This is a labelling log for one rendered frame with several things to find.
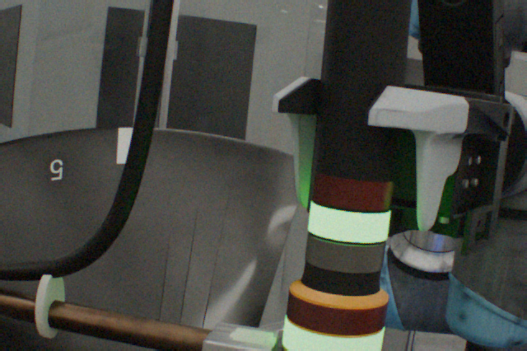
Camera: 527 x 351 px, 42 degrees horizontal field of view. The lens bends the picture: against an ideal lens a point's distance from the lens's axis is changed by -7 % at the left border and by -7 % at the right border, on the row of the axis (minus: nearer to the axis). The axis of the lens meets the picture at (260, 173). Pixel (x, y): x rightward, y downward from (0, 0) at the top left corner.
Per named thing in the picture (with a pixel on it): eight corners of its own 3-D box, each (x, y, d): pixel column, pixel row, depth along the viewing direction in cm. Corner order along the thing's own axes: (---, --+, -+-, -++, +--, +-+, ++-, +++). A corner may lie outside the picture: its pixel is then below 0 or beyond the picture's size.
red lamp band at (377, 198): (307, 204, 29) (310, 174, 29) (315, 193, 32) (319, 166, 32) (391, 214, 28) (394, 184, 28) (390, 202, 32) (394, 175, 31)
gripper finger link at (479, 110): (498, 138, 29) (517, 135, 37) (502, 101, 29) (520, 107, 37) (393, 124, 31) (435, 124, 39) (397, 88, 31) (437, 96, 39)
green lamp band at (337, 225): (304, 236, 29) (307, 206, 29) (312, 222, 32) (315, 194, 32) (386, 246, 29) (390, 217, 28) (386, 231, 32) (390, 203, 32)
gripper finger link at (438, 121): (429, 255, 26) (469, 222, 34) (450, 92, 25) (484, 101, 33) (350, 241, 27) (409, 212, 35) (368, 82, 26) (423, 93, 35)
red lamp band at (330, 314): (278, 328, 29) (282, 300, 29) (292, 299, 33) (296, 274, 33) (384, 341, 28) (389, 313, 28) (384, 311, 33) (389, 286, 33)
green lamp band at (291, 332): (275, 356, 29) (278, 329, 29) (289, 325, 34) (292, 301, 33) (379, 370, 29) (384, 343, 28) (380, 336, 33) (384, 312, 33)
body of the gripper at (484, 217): (467, 259, 34) (524, 230, 44) (490, 81, 33) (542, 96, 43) (333, 231, 38) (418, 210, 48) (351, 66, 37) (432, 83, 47)
